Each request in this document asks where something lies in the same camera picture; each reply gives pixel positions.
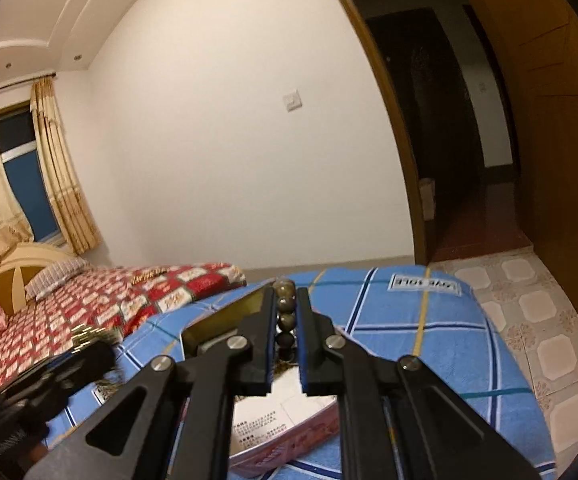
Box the gold beads on bed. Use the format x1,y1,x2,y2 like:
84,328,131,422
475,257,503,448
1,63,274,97
130,268,168,285

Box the white wall switch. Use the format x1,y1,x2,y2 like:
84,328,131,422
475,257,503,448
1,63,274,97
282,90,303,112

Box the blue plaid towel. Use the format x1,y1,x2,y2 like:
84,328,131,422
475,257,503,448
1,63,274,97
31,266,556,479

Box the dark stone bead bracelet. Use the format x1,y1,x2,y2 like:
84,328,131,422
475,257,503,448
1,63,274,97
270,277,300,361

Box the right beige curtain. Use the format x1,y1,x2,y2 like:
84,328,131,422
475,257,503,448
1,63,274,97
30,77,101,255

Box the window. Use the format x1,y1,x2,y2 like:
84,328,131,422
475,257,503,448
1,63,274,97
0,101,61,243

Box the curtain rod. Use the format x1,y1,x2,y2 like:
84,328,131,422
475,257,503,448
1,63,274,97
0,72,57,92

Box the red patterned bed quilt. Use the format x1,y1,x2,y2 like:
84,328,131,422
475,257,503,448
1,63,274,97
0,262,246,388

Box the wooden headboard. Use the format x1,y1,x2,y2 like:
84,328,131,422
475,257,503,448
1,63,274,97
0,243,75,315

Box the white printed paper leaflet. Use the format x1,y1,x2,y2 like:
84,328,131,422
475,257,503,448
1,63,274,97
230,367,336,456

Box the brown door frame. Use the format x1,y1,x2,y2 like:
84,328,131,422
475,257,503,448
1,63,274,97
312,0,430,267

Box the brown wooden door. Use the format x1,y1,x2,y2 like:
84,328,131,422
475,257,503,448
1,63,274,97
469,0,578,313

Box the striped pillow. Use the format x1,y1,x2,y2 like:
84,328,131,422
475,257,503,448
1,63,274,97
25,257,90,300

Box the pink tin box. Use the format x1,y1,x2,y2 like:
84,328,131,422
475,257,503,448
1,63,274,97
180,278,340,478

